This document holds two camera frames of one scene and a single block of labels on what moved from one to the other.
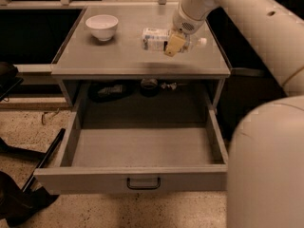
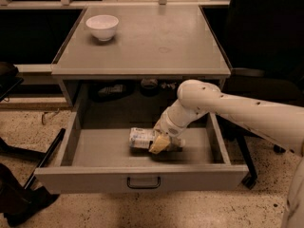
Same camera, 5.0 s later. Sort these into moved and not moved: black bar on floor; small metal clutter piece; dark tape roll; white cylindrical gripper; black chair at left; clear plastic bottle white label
Moved: white cylindrical gripper; clear plastic bottle white label
Not moved: black chair at left; black bar on floor; small metal clutter piece; dark tape roll
